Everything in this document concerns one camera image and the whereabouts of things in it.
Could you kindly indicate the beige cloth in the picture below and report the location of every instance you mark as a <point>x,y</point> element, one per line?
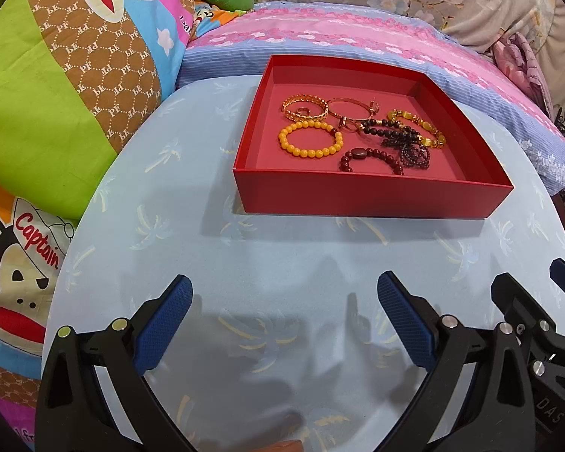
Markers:
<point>548,14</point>

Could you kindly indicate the orange cartoon print pillow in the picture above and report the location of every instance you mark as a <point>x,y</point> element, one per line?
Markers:
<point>212,16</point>

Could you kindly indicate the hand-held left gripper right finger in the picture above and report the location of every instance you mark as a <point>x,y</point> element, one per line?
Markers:
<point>405,320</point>

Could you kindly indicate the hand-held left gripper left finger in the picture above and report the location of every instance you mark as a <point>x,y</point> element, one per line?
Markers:
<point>165,325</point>

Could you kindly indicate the gold round bangle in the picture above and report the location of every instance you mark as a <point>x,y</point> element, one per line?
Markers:
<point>353,100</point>

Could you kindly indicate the pink garment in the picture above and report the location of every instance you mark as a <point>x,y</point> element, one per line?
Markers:
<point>522,66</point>

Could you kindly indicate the pink and blue floral pillow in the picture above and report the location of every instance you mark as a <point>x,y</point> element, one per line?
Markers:
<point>358,33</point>

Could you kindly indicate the cartoon monkey print blanket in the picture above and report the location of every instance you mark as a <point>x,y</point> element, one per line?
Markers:
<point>52,103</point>

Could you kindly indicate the red shallow box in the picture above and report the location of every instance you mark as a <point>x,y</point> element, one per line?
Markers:
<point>358,195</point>

